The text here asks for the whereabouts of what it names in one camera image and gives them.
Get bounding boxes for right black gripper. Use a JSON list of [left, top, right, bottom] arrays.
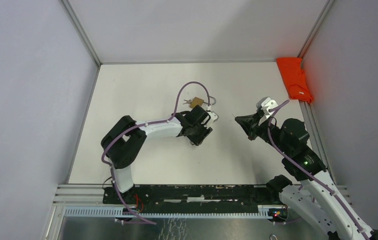
[[234, 110, 290, 155]]

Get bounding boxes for large brass padlock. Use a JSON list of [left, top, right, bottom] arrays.
[[189, 96, 217, 109]]

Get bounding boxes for silver keys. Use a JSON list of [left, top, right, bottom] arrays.
[[183, 98, 193, 105]]

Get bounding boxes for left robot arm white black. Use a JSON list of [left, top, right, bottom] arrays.
[[100, 106, 219, 204]]

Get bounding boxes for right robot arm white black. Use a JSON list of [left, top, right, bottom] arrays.
[[235, 112, 378, 240]]

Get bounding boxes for orange folded cloth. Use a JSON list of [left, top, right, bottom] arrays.
[[276, 57, 314, 104]]

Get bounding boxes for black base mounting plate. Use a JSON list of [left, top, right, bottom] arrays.
[[102, 184, 283, 214]]

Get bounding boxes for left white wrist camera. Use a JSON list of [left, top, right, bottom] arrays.
[[204, 105, 219, 129]]

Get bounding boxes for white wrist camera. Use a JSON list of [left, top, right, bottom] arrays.
[[204, 105, 219, 129], [256, 96, 279, 117]]

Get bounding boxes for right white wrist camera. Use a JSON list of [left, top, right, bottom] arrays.
[[256, 96, 279, 117]]

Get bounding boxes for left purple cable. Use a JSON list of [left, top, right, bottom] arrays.
[[101, 81, 211, 225]]

